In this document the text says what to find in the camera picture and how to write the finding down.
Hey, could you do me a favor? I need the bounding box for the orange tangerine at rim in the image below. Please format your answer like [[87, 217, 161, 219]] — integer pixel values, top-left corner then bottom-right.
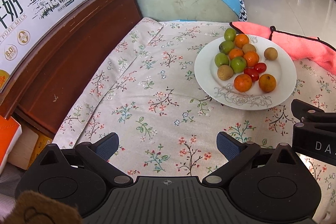
[[234, 34, 249, 49]]

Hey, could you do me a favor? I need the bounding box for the orange cardboard box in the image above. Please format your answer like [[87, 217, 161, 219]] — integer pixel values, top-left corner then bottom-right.
[[0, 117, 22, 173]]

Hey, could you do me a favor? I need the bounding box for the yellow cardboard box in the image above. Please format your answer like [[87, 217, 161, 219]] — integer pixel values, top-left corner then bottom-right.
[[7, 125, 52, 170]]

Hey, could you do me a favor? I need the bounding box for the red cherry tomato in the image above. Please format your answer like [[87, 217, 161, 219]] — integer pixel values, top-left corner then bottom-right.
[[253, 63, 267, 74], [244, 68, 259, 83]]

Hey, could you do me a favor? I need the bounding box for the brown longan on plate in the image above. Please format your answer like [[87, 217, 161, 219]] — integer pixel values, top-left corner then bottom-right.
[[217, 65, 234, 81]]

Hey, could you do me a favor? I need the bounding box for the green jujube fruit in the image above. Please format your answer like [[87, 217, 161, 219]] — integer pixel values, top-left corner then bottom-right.
[[214, 52, 230, 68]]

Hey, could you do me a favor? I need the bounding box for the brown plush sleeve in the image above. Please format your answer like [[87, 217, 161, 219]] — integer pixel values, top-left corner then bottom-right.
[[1, 190, 83, 224]]

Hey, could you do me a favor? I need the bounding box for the green sofa cushion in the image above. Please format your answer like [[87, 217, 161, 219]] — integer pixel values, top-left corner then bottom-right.
[[136, 0, 239, 22]]

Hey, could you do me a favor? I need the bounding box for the brown longan fruit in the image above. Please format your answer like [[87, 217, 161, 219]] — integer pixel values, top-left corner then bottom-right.
[[242, 43, 256, 54]]

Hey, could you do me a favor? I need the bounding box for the brown longan near gripper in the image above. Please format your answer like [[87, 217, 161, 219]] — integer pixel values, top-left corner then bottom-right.
[[264, 47, 278, 61]]

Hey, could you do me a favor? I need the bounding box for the white ceramic plate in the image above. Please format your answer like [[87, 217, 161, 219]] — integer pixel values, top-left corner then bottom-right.
[[194, 35, 297, 110]]

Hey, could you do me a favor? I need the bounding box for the floral tablecloth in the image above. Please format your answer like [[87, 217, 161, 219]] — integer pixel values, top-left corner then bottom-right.
[[52, 16, 336, 224]]

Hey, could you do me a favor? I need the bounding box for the small orange tangerine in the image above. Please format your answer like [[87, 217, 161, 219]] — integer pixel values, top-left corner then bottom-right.
[[228, 48, 244, 60]]

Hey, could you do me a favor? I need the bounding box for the pink microfiber towel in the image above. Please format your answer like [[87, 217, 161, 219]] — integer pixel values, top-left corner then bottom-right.
[[230, 22, 335, 74]]

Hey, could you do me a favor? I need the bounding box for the green jujube at top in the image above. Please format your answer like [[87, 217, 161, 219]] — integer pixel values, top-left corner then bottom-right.
[[224, 28, 236, 42]]

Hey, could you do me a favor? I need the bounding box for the dark green jujube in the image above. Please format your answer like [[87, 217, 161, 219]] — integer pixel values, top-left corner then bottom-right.
[[219, 40, 235, 55]]

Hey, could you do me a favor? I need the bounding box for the small orange with spot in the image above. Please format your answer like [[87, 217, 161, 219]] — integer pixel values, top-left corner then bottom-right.
[[258, 74, 277, 93]]

